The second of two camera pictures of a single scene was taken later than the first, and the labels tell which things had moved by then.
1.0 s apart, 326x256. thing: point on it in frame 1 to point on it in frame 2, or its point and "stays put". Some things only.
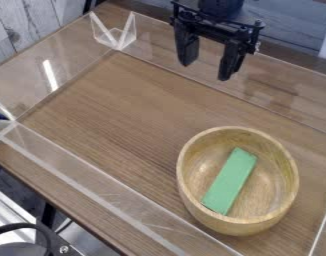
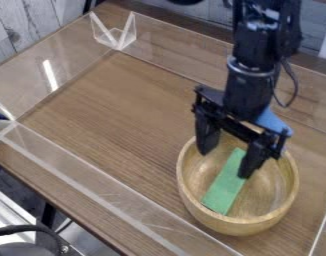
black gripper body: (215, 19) to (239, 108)
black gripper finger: (187, 44) to (207, 127)
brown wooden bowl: (267, 193) stays put
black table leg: (48, 215) stays put
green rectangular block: (230, 182) stays put
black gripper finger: (232, 58) to (257, 153)
